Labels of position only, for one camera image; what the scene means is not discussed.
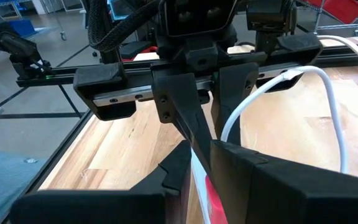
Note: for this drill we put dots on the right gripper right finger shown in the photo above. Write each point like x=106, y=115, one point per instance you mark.
x=291, y=199

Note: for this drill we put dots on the white rectangular power strip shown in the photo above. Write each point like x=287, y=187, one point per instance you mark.
x=353, y=48

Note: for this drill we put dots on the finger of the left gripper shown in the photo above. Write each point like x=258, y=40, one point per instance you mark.
x=182, y=99
x=232, y=87

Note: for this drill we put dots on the blue bin metal cart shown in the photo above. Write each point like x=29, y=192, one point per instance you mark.
x=23, y=26

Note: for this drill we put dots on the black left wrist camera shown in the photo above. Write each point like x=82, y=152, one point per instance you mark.
x=197, y=15

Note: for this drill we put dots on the red USB wall charger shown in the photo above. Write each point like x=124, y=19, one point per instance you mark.
x=216, y=205

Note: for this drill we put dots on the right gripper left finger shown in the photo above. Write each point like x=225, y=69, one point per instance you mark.
x=104, y=208

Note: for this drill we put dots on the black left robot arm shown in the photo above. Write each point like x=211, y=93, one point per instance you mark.
x=8, y=37

